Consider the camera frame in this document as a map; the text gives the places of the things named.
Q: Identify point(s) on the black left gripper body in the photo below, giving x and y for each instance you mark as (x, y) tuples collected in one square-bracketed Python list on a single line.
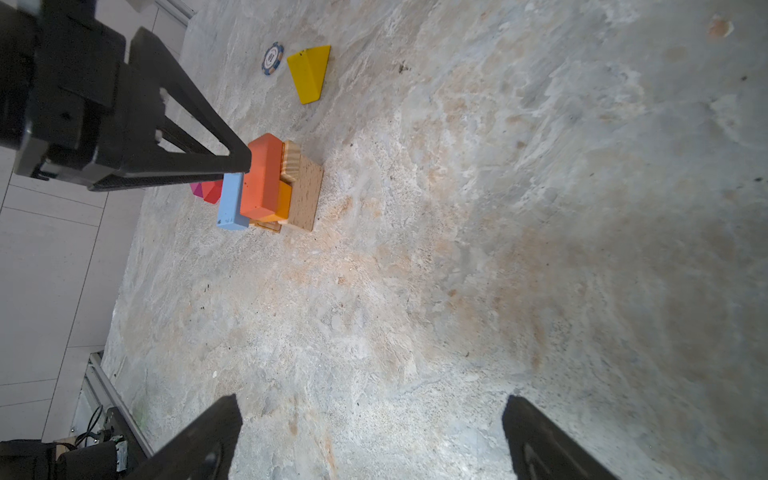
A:
[(72, 109)]

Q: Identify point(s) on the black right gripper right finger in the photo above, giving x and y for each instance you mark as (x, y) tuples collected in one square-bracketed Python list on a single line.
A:
[(539, 449)]

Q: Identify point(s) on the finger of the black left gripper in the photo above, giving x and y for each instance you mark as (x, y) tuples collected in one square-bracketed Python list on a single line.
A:
[(192, 150)]

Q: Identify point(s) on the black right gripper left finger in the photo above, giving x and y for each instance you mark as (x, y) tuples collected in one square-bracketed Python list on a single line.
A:
[(203, 450)]

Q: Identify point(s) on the magenta cube block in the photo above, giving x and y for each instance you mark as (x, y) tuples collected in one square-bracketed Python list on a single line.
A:
[(197, 189)]

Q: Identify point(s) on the red cube block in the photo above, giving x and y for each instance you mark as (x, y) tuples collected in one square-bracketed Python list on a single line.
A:
[(211, 191)]

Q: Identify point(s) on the dragon picture wooden block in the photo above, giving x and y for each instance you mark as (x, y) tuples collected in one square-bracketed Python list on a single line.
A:
[(290, 162)]

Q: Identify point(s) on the long orange red block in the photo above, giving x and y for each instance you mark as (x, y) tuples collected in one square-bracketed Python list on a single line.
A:
[(260, 198)]

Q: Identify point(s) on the light blue block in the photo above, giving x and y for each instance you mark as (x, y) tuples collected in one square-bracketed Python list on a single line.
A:
[(229, 216)]

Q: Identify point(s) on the orange yellow block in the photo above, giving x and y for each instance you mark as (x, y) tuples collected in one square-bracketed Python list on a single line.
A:
[(283, 208)]

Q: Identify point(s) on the plain wooden block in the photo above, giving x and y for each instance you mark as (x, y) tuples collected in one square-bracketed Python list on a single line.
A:
[(270, 226), (305, 194)]

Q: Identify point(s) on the yellow triangular block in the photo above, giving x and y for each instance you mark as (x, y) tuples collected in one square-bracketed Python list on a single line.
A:
[(308, 68)]

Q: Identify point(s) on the blue white poker chip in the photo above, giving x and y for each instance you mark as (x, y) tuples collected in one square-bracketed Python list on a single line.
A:
[(272, 58)]

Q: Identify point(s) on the aluminium mounting rail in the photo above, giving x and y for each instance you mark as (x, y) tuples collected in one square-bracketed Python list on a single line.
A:
[(101, 416)]

